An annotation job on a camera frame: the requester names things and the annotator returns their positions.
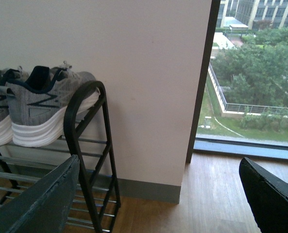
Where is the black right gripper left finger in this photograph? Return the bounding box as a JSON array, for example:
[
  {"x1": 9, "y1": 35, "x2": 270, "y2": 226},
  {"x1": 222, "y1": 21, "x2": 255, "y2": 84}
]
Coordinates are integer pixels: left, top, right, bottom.
[{"x1": 0, "y1": 155, "x2": 80, "y2": 233}]

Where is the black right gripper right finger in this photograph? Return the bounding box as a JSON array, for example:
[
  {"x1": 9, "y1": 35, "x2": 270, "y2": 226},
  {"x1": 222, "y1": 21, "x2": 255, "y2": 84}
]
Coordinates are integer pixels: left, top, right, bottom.
[{"x1": 239, "y1": 157, "x2": 288, "y2": 233}]

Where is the black metal shoe rack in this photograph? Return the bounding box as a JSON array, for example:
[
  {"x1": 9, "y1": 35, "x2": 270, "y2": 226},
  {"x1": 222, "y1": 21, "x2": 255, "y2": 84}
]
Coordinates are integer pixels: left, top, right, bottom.
[{"x1": 0, "y1": 81, "x2": 121, "y2": 233}]

